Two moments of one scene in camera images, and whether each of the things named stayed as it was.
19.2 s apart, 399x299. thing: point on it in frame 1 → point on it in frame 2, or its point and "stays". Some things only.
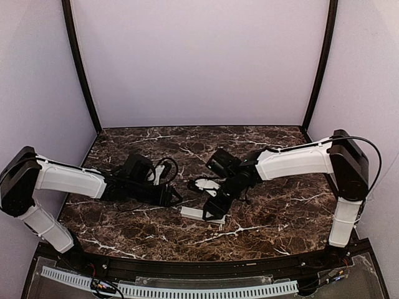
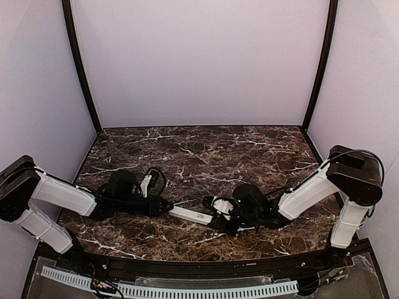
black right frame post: x=332 y=25 stays
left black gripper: x=166 y=195 → x=152 y=205
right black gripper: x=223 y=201 → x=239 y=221
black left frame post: x=67 y=7 stays
